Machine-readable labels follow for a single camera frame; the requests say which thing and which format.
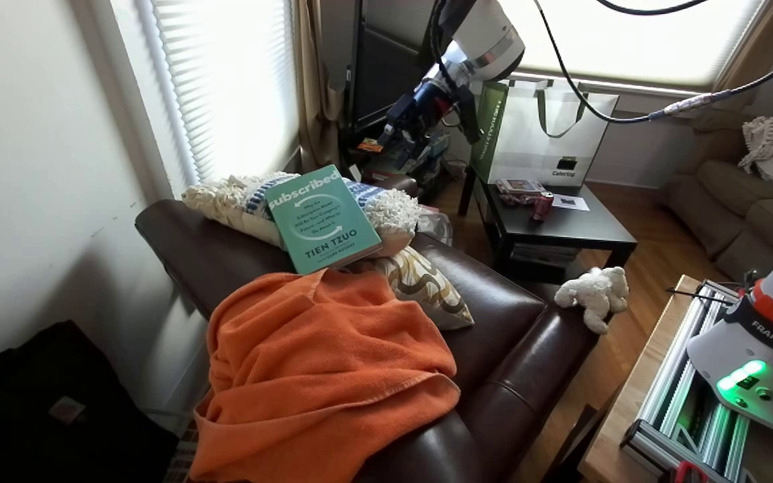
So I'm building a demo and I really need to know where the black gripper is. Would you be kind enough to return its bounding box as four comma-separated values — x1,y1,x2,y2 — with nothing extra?
372,76,459,175

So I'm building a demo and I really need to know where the green paperback book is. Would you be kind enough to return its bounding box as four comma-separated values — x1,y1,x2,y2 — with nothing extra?
262,162,385,276

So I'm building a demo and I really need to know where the brown leather sofa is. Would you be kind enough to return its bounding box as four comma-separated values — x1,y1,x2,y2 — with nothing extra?
130,197,604,483

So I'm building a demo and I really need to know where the beige fabric sofa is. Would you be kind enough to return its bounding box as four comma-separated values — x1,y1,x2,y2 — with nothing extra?
660,104,773,287

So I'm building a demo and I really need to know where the black flat screen television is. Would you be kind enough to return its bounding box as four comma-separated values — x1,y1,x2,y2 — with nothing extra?
346,0,448,128

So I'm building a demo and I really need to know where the beige window curtain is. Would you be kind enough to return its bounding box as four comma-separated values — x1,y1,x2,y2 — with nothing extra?
289,0,346,175

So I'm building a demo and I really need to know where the white shopping bag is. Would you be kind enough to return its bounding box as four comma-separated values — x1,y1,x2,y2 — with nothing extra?
470,76,623,197

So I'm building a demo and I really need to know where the yellow wave patterned pillow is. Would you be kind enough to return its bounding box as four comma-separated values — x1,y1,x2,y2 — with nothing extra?
348,244,481,335

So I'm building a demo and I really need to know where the white paper sheet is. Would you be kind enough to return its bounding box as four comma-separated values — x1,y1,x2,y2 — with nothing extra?
549,191,592,216

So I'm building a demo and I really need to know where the beige crumpled cloth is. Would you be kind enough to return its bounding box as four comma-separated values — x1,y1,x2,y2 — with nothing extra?
179,169,427,264

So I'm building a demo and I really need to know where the black coffee table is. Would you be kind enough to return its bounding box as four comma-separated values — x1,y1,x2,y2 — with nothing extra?
456,163,640,287

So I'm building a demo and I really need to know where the white plush toy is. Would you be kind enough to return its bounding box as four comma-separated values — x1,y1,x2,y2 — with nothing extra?
552,264,632,338

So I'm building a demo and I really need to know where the orange fleece blanket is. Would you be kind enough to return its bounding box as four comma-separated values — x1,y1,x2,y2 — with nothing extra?
184,265,463,483

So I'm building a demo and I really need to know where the wide white window blind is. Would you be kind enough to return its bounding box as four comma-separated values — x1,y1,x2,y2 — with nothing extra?
498,0,769,95

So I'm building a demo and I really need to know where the light wooden table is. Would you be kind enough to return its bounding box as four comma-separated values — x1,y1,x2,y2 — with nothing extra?
577,272,773,483

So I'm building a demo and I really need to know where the tan window curtain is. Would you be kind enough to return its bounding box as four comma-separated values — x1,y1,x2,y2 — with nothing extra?
721,0,773,95

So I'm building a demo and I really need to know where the black bag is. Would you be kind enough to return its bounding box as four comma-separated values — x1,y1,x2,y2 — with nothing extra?
0,316,179,483

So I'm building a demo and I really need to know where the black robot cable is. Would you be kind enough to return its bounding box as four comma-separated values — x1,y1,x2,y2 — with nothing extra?
530,0,773,126

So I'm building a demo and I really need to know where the aluminium rail frame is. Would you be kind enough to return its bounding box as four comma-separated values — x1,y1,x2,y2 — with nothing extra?
617,276,757,483

